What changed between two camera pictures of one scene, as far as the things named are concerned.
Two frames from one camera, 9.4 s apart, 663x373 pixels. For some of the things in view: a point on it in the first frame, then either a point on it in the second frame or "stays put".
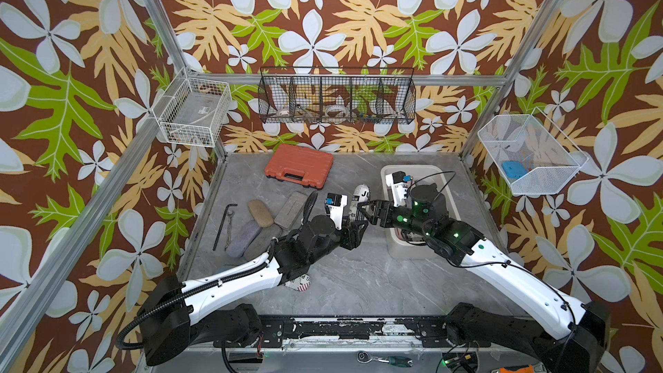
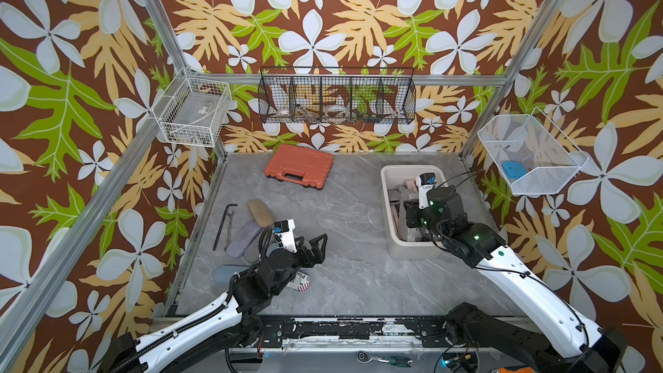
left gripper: x=349 y=237 → x=316 y=255
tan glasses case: x=261 y=213 stays put
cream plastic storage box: x=406 y=244 stays put
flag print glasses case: x=300 y=284 stays put
